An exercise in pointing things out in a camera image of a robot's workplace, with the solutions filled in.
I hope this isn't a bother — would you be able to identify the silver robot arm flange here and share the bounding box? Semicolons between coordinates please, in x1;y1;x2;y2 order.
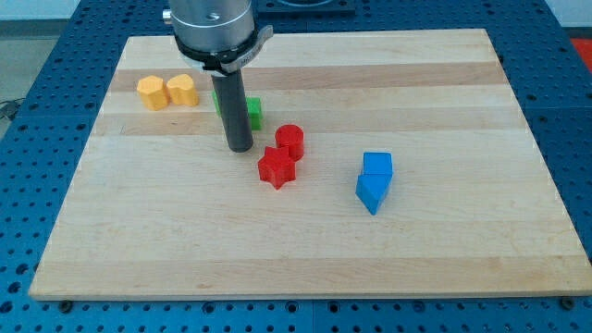
162;0;274;76

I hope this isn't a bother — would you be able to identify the blue triangle block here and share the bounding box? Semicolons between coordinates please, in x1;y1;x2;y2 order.
355;174;392;216

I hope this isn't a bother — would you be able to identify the yellow hexagon block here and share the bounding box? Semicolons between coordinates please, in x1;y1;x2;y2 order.
136;75;170;111

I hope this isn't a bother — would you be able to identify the blue cube block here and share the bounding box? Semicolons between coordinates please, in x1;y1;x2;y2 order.
362;152;393;175

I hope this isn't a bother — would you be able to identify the red star block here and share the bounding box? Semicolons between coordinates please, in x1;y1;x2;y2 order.
257;146;296;190

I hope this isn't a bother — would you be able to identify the green block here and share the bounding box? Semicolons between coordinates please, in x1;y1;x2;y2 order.
212;91;221;117
246;97;264;130

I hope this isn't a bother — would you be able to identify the yellow heart block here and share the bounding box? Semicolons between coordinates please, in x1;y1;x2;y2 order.
166;74;199;106

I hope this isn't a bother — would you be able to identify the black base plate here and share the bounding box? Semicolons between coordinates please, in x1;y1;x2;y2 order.
254;0;357;16

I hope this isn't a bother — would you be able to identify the red cylinder block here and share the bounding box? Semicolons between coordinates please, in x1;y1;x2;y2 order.
275;124;304;161

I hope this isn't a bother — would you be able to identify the light wooden board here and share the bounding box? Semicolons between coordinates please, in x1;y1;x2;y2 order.
29;29;591;301

